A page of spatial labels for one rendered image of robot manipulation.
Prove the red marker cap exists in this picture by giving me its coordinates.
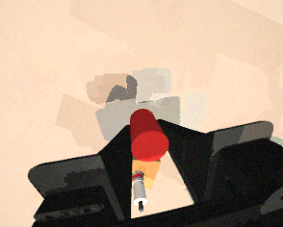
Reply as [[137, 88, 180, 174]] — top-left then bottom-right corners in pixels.
[[130, 109, 169, 163]]

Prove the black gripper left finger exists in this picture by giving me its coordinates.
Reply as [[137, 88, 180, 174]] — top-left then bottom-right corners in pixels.
[[28, 125, 133, 221]]

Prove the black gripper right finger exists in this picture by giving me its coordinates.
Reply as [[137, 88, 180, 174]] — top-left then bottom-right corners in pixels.
[[157, 119, 274, 204]]

